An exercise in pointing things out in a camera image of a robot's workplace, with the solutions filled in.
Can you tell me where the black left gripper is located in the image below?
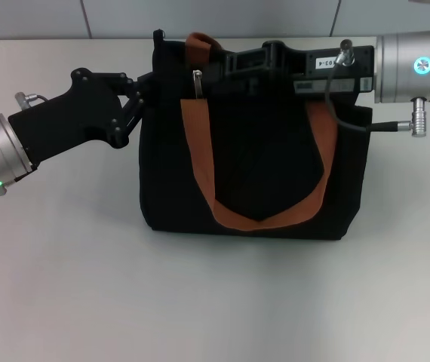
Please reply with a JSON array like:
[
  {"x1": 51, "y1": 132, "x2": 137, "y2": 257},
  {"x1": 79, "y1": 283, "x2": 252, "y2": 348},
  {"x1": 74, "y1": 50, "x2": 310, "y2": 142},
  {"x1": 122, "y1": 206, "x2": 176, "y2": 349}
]
[{"x1": 7, "y1": 67, "x2": 156, "y2": 169}]

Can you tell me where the gripper cable with plug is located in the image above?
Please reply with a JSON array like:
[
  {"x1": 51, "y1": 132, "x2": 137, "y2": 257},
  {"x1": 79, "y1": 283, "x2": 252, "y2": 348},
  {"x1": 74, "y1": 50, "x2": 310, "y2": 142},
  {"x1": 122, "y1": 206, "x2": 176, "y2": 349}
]
[
  {"x1": 14, "y1": 91, "x2": 48, "y2": 111},
  {"x1": 324, "y1": 38, "x2": 429, "y2": 138}
]

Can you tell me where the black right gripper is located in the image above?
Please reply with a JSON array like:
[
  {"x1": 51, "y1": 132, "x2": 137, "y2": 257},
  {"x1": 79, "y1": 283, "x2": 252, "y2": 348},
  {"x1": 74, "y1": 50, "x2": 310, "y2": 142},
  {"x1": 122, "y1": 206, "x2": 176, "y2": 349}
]
[{"x1": 210, "y1": 41, "x2": 376, "y2": 103}]

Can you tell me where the black food bag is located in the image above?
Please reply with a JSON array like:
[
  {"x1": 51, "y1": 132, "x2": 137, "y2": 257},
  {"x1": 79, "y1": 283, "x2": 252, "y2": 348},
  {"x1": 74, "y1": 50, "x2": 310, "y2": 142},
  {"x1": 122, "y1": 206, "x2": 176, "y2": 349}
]
[{"x1": 137, "y1": 29, "x2": 374, "y2": 241}]

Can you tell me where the silver zipper pull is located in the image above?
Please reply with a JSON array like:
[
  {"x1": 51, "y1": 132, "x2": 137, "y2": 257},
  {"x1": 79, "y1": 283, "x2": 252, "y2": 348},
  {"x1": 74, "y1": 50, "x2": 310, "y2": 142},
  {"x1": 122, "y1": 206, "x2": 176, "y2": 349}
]
[{"x1": 193, "y1": 69, "x2": 204, "y2": 100}]

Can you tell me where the left gripper cable with plug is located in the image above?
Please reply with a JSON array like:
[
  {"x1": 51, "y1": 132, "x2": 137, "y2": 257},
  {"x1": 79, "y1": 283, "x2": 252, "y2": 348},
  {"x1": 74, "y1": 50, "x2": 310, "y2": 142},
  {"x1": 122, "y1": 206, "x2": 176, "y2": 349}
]
[{"x1": 14, "y1": 91, "x2": 48, "y2": 111}]

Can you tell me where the right gripper cable with plug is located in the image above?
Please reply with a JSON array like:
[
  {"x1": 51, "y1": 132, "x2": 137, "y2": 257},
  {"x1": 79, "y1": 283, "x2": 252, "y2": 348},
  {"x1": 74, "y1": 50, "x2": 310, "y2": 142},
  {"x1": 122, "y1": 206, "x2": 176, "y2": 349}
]
[{"x1": 324, "y1": 38, "x2": 429, "y2": 138}]

